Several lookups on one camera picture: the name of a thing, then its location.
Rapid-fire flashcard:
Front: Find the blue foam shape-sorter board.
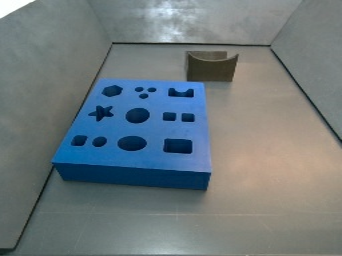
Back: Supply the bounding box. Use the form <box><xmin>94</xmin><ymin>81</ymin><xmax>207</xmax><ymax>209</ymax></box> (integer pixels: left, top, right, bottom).
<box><xmin>52</xmin><ymin>78</ymin><xmax>212</xmax><ymax>190</ymax></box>

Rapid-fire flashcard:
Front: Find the dark grey curved foam block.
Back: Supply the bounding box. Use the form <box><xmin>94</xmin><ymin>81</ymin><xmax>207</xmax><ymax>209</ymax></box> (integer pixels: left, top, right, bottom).
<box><xmin>186</xmin><ymin>51</ymin><xmax>239</xmax><ymax>82</ymax></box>

